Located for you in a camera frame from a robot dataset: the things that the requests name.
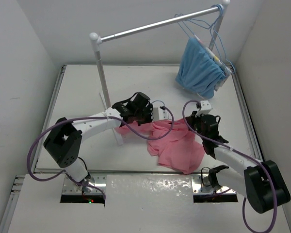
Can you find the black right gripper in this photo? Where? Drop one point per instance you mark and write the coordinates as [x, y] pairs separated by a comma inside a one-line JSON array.
[[192, 119]]

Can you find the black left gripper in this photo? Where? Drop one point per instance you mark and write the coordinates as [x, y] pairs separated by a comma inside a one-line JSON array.
[[149, 108]]

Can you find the pink t shirt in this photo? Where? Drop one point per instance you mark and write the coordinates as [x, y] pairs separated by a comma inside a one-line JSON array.
[[178, 150]]

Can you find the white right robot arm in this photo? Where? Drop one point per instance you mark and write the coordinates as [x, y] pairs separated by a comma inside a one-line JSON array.
[[260, 182]]

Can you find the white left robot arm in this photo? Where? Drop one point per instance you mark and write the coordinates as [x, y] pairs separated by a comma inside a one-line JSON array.
[[66, 136]]

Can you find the patterned garment on hanger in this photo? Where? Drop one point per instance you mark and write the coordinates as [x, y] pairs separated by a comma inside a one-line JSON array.
[[227, 71]]

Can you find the blue t shirt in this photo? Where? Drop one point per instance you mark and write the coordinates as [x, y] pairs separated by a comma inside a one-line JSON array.
[[198, 73]]

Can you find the white clothes rack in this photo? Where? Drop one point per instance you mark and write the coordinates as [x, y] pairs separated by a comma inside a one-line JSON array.
[[97, 40]]

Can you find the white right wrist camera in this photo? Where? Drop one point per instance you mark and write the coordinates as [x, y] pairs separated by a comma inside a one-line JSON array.
[[203, 107]]

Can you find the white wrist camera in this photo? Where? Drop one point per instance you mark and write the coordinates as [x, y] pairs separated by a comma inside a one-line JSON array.
[[203, 107], [159, 114]]

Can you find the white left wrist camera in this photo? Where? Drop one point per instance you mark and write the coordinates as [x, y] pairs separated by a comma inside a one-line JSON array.
[[159, 114]]

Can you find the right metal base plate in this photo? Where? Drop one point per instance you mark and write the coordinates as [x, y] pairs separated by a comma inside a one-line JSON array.
[[201, 186]]

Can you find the metal base plate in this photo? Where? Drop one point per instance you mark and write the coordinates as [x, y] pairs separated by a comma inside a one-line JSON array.
[[201, 186], [95, 184]]

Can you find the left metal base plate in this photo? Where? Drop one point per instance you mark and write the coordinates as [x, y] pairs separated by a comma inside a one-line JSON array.
[[95, 184]]

